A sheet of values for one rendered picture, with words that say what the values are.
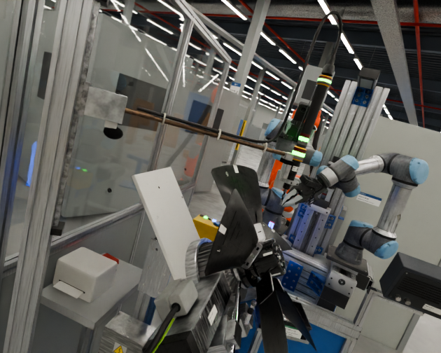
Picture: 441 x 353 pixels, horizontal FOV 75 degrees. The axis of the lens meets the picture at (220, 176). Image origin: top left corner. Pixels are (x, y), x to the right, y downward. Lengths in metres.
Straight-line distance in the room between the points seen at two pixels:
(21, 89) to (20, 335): 0.68
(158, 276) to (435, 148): 2.56
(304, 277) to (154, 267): 1.10
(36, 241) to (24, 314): 0.23
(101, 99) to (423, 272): 1.38
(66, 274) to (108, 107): 0.64
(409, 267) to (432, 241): 1.69
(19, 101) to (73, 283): 0.62
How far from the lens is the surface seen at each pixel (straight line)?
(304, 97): 4.97
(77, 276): 1.15
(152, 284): 1.07
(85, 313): 1.14
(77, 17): 0.79
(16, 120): 0.91
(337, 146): 1.92
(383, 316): 3.37
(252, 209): 1.02
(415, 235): 3.12
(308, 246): 1.94
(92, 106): 0.79
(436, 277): 1.54
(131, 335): 1.11
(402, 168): 1.65
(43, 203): 0.85
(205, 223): 1.46
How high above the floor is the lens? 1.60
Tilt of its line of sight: 11 degrees down
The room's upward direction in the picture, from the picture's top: 17 degrees clockwise
